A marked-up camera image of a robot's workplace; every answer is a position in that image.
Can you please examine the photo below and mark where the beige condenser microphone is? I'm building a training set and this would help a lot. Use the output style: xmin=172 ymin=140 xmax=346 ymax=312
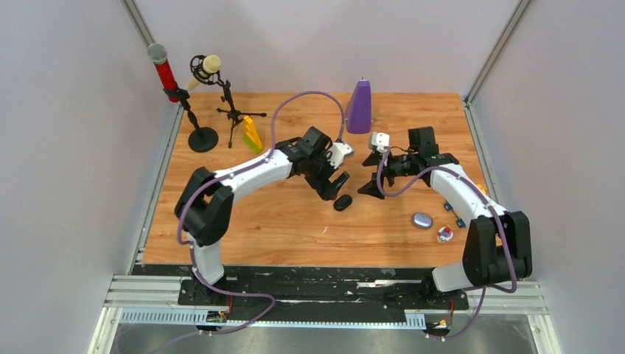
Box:
xmin=185 ymin=55 xmax=221 ymax=91

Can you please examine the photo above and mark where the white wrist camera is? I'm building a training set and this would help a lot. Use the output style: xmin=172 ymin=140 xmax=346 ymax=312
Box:
xmin=324 ymin=141 xmax=355 ymax=169
xmin=369 ymin=131 xmax=390 ymax=154

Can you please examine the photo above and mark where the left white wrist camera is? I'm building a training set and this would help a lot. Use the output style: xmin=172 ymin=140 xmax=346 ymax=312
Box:
xmin=324 ymin=141 xmax=355 ymax=169

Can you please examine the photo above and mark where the black round-base mic stand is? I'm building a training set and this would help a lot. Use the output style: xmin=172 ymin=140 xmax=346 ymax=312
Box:
xmin=163 ymin=87 xmax=219 ymax=153

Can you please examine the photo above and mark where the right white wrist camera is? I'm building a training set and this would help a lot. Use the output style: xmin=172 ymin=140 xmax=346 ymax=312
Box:
xmin=369 ymin=131 xmax=390 ymax=154

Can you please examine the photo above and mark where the colourful toy truck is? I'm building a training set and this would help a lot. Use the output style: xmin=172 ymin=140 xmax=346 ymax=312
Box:
xmin=443 ymin=184 xmax=488 ymax=228

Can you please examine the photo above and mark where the red microphone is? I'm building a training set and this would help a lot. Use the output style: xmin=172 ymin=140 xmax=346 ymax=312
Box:
xmin=147 ymin=43 xmax=179 ymax=103

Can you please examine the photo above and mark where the small red white toy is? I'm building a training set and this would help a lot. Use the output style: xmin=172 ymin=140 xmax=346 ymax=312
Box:
xmin=436 ymin=226 xmax=454 ymax=243

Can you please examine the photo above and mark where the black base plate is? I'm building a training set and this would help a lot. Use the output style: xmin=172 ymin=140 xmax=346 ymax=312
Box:
xmin=131 ymin=264 xmax=469 ymax=325

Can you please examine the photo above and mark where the slotted cable duct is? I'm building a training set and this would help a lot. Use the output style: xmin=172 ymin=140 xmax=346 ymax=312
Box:
xmin=118 ymin=308 xmax=427 ymax=330

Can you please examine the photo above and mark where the aluminium frame rail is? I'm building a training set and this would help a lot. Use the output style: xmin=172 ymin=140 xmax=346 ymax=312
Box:
xmin=104 ymin=275 xmax=188 ymax=308

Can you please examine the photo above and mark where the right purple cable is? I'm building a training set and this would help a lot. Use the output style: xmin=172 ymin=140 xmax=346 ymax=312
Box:
xmin=375 ymin=148 xmax=519 ymax=341

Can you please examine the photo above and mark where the black earbud charging case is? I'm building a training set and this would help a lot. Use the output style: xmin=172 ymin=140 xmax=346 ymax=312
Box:
xmin=333 ymin=194 xmax=353 ymax=212

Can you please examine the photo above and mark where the purple metronome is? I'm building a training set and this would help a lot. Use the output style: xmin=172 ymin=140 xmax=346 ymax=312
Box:
xmin=346 ymin=78 xmax=372 ymax=134

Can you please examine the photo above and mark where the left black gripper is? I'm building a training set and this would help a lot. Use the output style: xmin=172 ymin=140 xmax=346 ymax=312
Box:
xmin=305 ymin=150 xmax=349 ymax=202

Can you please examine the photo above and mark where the lavender oval charging case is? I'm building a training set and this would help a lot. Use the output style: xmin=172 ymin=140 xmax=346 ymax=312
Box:
xmin=411 ymin=212 xmax=433 ymax=229

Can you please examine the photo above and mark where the yellow green toy block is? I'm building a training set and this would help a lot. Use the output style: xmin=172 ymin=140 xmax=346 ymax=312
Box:
xmin=242 ymin=116 xmax=264 ymax=153

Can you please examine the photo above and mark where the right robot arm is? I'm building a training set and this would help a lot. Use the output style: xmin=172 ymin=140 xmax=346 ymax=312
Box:
xmin=358 ymin=126 xmax=532 ymax=308

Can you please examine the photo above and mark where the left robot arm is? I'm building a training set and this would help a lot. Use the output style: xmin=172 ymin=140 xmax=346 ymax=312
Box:
xmin=174 ymin=127 xmax=355 ymax=305

